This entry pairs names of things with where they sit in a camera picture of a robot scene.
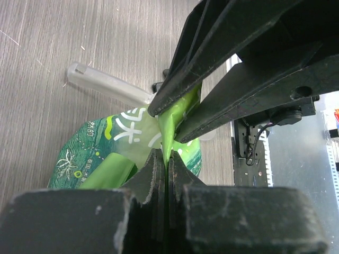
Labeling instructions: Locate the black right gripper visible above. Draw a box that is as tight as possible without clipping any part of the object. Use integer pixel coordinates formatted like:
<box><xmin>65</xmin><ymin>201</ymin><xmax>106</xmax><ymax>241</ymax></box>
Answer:
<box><xmin>148</xmin><ymin>0</ymin><xmax>338</xmax><ymax>143</ymax></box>

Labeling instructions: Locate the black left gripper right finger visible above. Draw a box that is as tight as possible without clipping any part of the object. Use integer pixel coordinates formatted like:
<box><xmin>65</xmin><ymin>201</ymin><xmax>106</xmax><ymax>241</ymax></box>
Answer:
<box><xmin>168</xmin><ymin>151</ymin><xmax>328</xmax><ymax>253</ymax></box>

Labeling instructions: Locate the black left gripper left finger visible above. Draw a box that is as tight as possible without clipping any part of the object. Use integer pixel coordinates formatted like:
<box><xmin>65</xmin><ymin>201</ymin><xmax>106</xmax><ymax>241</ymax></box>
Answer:
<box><xmin>1</xmin><ymin>149</ymin><xmax>165</xmax><ymax>253</ymax></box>

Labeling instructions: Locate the green cat litter bag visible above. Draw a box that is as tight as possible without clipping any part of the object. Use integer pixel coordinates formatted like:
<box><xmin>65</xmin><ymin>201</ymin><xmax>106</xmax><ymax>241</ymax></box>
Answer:
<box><xmin>48</xmin><ymin>85</ymin><xmax>202</xmax><ymax>189</ymax></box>

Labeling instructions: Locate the clear plastic scoop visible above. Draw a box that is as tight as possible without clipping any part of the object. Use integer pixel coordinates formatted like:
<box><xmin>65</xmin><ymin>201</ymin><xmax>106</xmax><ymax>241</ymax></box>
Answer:
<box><xmin>66</xmin><ymin>62</ymin><xmax>216</xmax><ymax>147</ymax></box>

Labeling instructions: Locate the black bag clip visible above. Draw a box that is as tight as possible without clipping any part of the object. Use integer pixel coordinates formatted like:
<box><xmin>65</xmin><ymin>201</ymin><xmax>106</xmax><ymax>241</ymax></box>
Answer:
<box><xmin>151</xmin><ymin>69</ymin><xmax>169</xmax><ymax>94</ymax></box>

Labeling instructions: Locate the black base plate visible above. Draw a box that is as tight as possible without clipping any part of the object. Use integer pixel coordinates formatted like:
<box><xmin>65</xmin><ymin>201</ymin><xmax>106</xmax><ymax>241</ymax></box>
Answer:
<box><xmin>231</xmin><ymin>120</ymin><xmax>273</xmax><ymax>187</ymax></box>

